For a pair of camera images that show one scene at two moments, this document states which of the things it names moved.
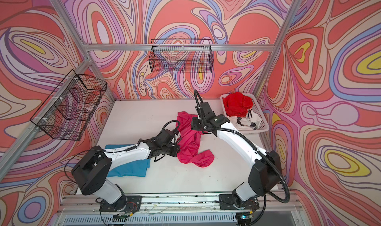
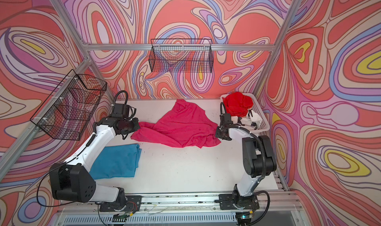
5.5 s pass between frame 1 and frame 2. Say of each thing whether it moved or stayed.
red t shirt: stayed
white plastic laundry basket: stayed
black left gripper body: moved
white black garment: stayed
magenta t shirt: moved
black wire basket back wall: stayed
